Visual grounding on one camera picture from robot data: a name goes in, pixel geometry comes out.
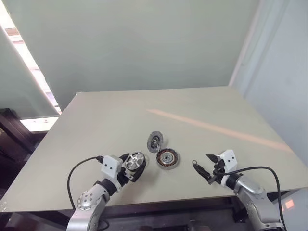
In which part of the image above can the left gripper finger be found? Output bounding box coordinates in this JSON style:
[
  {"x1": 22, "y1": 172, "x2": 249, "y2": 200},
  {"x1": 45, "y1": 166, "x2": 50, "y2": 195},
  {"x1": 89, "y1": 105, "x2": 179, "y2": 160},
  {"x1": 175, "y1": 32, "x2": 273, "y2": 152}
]
[
  {"x1": 129, "y1": 160, "x2": 147, "y2": 183},
  {"x1": 119, "y1": 152, "x2": 131, "y2": 165}
]

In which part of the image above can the silver motor rotor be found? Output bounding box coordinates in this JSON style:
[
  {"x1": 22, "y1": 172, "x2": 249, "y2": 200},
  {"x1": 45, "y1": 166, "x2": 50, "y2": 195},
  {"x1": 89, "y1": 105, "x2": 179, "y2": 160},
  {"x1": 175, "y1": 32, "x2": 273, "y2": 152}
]
[{"x1": 124, "y1": 151, "x2": 146, "y2": 173}]

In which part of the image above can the grey motor cover disc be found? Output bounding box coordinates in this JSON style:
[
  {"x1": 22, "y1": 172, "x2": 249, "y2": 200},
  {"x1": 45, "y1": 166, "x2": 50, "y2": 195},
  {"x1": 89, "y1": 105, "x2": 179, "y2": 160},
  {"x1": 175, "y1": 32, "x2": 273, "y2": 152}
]
[{"x1": 146, "y1": 130, "x2": 166, "y2": 154}]

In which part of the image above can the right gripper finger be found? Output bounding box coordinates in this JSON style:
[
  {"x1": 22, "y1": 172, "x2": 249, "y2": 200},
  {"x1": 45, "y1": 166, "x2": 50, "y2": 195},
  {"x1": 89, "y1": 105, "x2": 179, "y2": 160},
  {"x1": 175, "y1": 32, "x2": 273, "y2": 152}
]
[
  {"x1": 193, "y1": 164, "x2": 214, "y2": 181},
  {"x1": 205, "y1": 153, "x2": 218, "y2": 166}
]

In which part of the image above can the copper wound motor stator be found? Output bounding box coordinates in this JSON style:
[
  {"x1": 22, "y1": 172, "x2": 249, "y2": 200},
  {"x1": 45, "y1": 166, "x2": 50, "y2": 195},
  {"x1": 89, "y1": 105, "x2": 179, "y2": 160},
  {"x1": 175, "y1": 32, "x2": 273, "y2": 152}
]
[{"x1": 155, "y1": 148, "x2": 181, "y2": 172}]

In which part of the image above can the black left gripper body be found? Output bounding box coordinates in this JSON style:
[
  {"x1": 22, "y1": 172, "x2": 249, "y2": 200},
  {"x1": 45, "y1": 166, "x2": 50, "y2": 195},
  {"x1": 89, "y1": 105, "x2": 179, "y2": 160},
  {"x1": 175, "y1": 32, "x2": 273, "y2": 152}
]
[{"x1": 117, "y1": 165, "x2": 136, "y2": 187}]

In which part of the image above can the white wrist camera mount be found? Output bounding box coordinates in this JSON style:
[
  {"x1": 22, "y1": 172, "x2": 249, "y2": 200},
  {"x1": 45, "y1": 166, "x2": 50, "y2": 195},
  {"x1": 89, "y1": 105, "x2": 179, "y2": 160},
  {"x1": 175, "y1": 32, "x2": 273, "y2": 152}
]
[
  {"x1": 100, "y1": 155, "x2": 125, "y2": 193},
  {"x1": 219, "y1": 149, "x2": 238, "y2": 187}
]

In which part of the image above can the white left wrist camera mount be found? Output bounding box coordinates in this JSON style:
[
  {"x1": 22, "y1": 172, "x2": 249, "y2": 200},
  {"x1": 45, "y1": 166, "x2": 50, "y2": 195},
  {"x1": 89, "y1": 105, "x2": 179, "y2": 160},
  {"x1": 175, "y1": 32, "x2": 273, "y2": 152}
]
[{"x1": 100, "y1": 155, "x2": 125, "y2": 193}]

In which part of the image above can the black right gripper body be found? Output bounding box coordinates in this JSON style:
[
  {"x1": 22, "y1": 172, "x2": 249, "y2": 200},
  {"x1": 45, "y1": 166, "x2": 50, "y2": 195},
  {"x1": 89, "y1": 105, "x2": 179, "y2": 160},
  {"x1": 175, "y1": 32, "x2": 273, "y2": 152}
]
[{"x1": 207, "y1": 160, "x2": 228, "y2": 186}]

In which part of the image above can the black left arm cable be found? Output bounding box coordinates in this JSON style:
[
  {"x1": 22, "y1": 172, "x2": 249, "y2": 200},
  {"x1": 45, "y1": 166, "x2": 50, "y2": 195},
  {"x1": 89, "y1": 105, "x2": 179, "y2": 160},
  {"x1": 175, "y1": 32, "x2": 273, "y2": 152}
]
[{"x1": 67, "y1": 156, "x2": 104, "y2": 210}]

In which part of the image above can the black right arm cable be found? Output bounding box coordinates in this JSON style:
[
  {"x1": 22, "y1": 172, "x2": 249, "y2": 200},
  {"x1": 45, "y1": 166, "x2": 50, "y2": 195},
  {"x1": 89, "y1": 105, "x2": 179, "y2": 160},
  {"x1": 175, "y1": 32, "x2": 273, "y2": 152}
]
[{"x1": 213, "y1": 166, "x2": 288, "y2": 231}]

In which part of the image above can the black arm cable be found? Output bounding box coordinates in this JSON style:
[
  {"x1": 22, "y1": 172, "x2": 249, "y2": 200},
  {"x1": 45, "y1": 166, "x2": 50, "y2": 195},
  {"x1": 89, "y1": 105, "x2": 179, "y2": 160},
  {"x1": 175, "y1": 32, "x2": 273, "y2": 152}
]
[
  {"x1": 67, "y1": 156, "x2": 104, "y2": 210},
  {"x1": 213, "y1": 166, "x2": 288, "y2": 231}
]

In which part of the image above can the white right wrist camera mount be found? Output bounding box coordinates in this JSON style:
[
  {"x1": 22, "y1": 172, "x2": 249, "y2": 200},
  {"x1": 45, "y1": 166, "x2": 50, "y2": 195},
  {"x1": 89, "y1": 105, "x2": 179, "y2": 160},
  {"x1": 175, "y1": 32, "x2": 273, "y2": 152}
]
[{"x1": 219, "y1": 149, "x2": 238, "y2": 187}]

